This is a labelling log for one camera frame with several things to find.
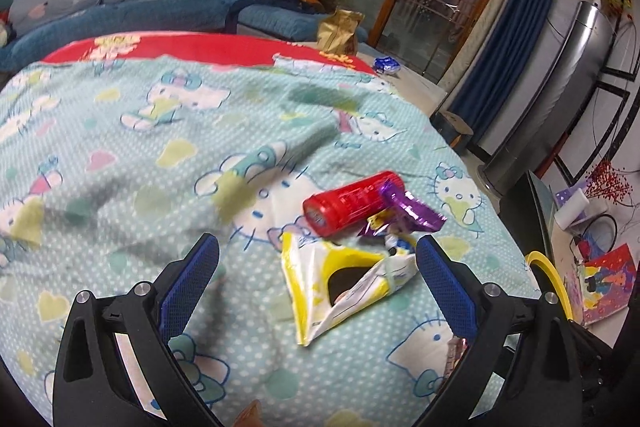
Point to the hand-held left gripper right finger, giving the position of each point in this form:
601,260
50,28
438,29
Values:
445,287

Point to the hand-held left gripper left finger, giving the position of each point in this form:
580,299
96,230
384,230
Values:
192,277

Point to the black bin with yellow rim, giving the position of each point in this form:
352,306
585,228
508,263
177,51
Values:
550,269

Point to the yellow white snack wrapper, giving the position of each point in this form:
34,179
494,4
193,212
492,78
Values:
305,277

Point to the purple foil wrapper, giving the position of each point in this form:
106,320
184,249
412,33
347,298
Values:
415,212

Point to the colourful portrait painting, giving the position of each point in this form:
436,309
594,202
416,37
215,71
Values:
610,282

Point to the cartoon cat printed blanket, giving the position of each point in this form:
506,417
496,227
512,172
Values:
150,187

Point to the dark television stand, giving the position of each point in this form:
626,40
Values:
525,217

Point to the red cylindrical snack wrapper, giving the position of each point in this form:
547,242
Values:
350,202

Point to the white paper roll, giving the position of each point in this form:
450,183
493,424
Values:
570,212

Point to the purple dotted box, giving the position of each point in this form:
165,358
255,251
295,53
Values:
564,196

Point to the red berry branch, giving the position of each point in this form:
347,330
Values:
612,182

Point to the silver tower air conditioner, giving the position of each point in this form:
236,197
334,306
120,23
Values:
555,92

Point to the blue crumpled wrapper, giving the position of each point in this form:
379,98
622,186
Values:
387,65

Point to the red printed cloth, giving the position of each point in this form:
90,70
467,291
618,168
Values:
200,47

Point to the wide blue curtain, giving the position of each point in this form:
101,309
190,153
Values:
510,32

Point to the gold foil bag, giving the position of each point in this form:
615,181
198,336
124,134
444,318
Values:
340,34

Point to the black wall frame trim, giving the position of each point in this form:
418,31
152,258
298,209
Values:
617,89

